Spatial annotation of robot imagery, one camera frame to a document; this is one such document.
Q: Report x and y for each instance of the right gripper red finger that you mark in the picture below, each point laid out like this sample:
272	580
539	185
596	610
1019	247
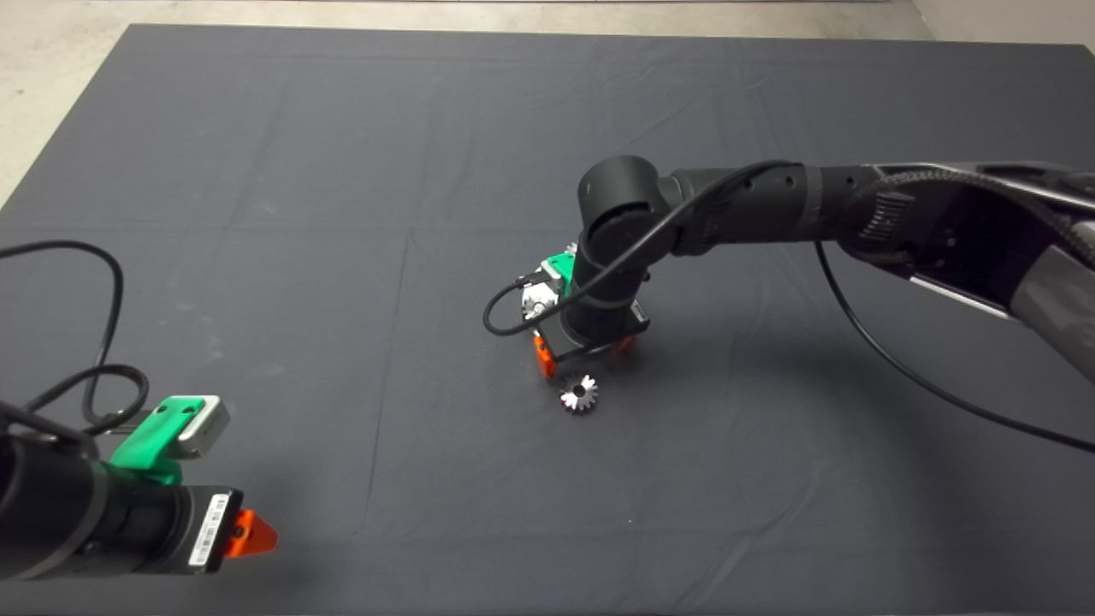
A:
546	358
627	344

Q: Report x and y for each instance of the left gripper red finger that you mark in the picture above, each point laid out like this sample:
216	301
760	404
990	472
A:
250	535

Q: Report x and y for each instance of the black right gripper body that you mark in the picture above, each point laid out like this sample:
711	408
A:
599	323

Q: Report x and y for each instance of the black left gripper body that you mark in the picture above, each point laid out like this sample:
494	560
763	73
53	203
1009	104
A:
162	530

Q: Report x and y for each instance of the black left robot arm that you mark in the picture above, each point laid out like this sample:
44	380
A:
51	505

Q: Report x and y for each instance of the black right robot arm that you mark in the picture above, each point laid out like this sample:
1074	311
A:
770	205

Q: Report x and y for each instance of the round metal plate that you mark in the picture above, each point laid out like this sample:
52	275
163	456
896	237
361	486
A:
530	293

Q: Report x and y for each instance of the dark grey table cloth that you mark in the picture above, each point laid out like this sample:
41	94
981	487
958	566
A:
342	171

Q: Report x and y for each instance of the right gripper's silver camera box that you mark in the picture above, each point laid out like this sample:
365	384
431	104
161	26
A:
550	275

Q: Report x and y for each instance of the gripper's silver camera box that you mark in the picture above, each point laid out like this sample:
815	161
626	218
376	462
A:
205	428
550	275

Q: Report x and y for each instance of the right gripper's green camera mount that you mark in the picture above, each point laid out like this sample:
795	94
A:
563	265

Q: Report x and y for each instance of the gripper's green camera mount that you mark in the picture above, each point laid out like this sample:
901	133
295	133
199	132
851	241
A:
154	436
563	265

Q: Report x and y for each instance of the left gripper's green camera mount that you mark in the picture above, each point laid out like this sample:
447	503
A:
154	436

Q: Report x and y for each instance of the left gripper's silver camera box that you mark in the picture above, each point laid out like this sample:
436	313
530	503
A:
205	428

